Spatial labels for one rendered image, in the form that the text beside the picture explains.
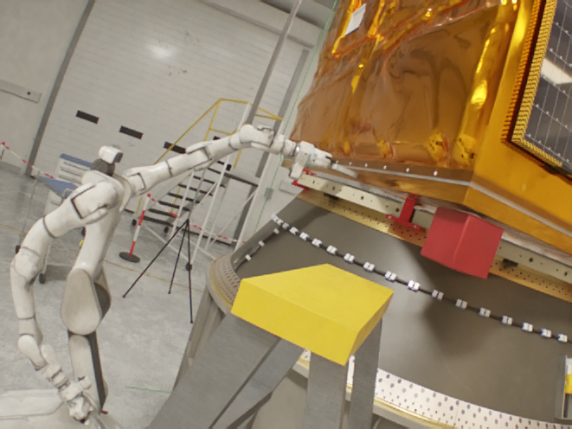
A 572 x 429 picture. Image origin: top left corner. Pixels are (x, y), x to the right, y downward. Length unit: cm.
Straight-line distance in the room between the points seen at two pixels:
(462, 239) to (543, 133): 34
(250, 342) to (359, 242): 99
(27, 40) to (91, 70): 163
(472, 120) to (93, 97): 867
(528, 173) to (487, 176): 14
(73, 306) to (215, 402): 108
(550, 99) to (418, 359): 81
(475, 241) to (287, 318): 68
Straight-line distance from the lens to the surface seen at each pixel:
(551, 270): 151
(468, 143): 107
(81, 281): 156
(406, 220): 142
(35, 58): 987
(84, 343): 170
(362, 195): 153
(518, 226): 117
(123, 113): 920
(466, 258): 109
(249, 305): 52
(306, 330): 50
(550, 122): 117
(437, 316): 135
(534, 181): 119
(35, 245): 142
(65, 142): 941
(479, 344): 137
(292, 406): 141
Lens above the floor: 164
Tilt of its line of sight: 2 degrees down
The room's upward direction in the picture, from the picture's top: 20 degrees clockwise
